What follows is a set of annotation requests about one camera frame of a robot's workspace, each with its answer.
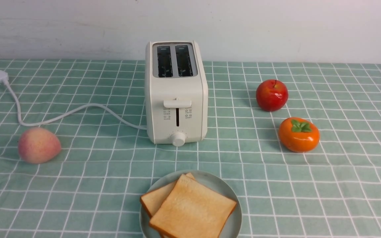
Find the toast slice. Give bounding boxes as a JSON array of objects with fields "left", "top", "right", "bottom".
[
  {"left": 140, "top": 179, "right": 178, "bottom": 218},
  {"left": 149, "top": 174, "right": 237, "bottom": 238}
]

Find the white two-slot toaster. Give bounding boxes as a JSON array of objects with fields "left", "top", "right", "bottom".
[{"left": 144, "top": 41, "right": 209, "bottom": 147}]

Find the red apple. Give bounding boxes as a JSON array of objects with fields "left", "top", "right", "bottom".
[{"left": 256, "top": 79, "right": 289, "bottom": 112}]

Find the orange persimmon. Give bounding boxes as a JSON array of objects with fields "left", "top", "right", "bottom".
[{"left": 278, "top": 117, "right": 320, "bottom": 153}]

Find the pink yellow peach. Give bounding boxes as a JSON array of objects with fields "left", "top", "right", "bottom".
[{"left": 17, "top": 128, "right": 62, "bottom": 164}]

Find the green checkered tablecloth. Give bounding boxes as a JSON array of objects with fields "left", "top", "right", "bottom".
[{"left": 0, "top": 59, "right": 381, "bottom": 238}]

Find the white power cable with plug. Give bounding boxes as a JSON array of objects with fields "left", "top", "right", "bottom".
[{"left": 0, "top": 69, "right": 148, "bottom": 130}]

